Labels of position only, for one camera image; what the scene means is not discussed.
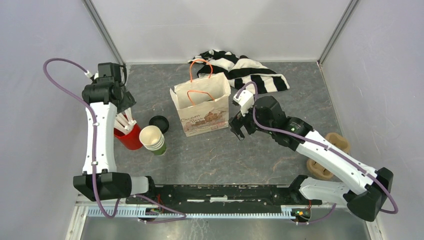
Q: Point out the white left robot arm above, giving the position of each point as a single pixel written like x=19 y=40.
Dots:
x=105 y=97

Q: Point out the brown paper takeout bag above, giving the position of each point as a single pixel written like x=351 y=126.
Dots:
x=202 y=104

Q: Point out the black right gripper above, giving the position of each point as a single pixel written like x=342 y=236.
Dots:
x=237 y=121

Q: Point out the stack of green paper cups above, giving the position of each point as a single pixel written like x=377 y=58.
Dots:
x=153 y=140

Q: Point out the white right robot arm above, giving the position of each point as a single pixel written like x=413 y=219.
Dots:
x=364 y=190

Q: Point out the white slotted cable duct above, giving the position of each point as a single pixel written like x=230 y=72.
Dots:
x=141 y=212

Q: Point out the black white striped cloth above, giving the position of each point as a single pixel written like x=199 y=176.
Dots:
x=240 y=70

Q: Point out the red cup straw holder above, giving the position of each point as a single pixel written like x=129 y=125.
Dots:
x=131 y=140

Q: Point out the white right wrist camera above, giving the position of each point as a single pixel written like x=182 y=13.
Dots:
x=245 y=100

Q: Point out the brown pulp cup carrier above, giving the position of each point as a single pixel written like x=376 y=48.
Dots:
x=322 y=167

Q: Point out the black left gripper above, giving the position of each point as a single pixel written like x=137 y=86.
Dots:
x=129 y=101

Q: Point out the white wrapped straw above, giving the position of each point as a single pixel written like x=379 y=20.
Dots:
x=122 y=119
x=122 y=128
x=131 y=120

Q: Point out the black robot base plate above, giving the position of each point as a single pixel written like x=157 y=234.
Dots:
x=229 y=198

